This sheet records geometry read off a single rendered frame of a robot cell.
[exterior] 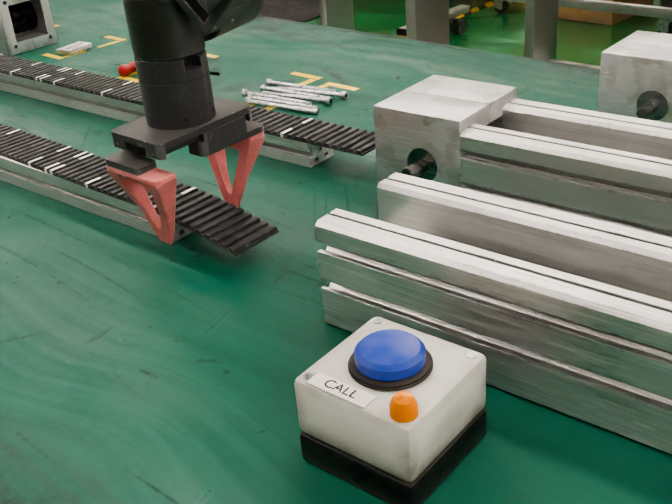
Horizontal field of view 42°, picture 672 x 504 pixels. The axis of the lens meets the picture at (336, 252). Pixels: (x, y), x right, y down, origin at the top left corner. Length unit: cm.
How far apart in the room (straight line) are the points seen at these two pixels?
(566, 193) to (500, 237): 12
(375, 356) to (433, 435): 5
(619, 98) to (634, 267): 38
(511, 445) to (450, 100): 36
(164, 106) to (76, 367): 21
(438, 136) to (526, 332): 27
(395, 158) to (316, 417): 35
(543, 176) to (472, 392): 26
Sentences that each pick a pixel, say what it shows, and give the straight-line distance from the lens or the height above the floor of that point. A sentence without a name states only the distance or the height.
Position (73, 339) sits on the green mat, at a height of 78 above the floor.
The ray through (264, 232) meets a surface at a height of 80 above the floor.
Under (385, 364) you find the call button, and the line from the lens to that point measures 47.
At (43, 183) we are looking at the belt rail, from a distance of 94.
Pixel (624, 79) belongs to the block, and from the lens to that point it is 92.
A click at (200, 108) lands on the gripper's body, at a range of 71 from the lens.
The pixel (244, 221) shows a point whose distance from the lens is 75.
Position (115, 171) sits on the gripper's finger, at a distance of 73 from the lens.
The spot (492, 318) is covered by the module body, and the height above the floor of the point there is 83.
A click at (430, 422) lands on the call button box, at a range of 46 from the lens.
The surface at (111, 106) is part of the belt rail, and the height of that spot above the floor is 79.
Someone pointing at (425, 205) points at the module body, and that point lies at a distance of 63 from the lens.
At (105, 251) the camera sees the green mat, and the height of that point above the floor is 78.
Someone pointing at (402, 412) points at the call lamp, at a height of 85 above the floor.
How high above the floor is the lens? 113
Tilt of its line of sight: 29 degrees down
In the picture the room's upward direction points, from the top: 5 degrees counter-clockwise
